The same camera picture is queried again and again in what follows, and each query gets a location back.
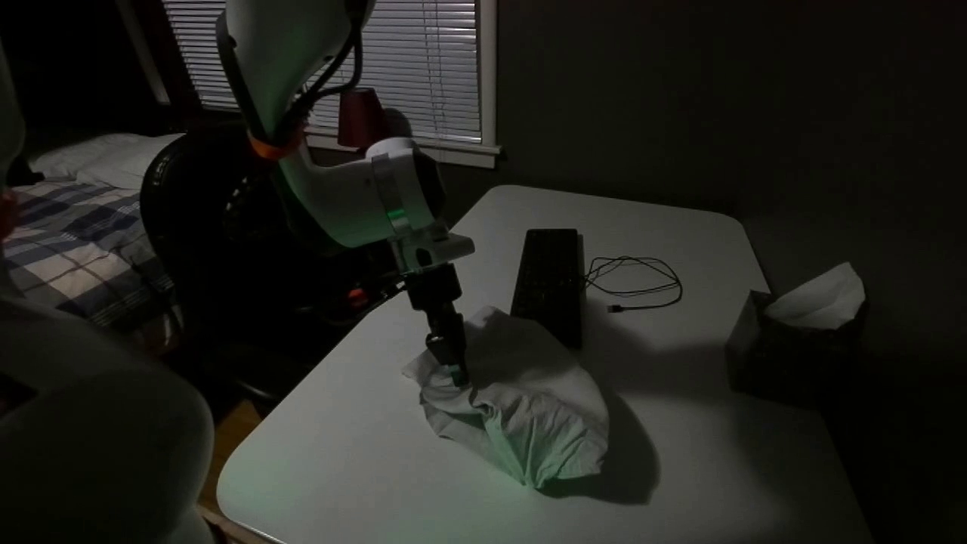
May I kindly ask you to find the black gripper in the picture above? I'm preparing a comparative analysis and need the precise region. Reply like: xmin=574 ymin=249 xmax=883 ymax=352
xmin=403 ymin=256 xmax=472 ymax=391

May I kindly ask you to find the white cloth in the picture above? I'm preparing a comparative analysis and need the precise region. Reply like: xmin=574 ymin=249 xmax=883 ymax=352
xmin=411 ymin=304 xmax=614 ymax=494

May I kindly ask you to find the black rectangular box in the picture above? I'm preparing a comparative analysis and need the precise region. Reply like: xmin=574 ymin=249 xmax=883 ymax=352
xmin=509 ymin=225 xmax=593 ymax=352

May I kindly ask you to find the black office chair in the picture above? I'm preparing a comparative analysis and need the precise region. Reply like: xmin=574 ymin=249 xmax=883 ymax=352
xmin=136 ymin=117 xmax=449 ymax=406

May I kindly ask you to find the dark red object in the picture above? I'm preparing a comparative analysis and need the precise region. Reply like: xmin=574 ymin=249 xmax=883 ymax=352
xmin=335 ymin=83 xmax=392 ymax=152

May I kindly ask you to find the dark tissue box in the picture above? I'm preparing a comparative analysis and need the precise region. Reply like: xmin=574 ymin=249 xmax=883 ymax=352
xmin=722 ymin=288 xmax=858 ymax=412

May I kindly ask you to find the white tissue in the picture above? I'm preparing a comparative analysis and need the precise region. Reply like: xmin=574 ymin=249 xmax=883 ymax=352
xmin=762 ymin=261 xmax=872 ymax=331

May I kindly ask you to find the white pillow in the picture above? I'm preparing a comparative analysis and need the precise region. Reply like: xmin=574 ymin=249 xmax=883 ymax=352
xmin=28 ymin=130 xmax=189 ymax=193

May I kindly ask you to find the plaid bed blanket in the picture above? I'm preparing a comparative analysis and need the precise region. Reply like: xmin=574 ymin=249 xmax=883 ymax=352
xmin=0 ymin=178 xmax=178 ymax=341

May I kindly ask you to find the thin black cable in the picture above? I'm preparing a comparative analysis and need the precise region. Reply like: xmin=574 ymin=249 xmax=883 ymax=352
xmin=584 ymin=255 xmax=686 ymax=315

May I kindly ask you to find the white window frame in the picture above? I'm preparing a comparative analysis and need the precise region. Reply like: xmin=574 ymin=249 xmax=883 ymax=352
xmin=404 ymin=0 xmax=504 ymax=172

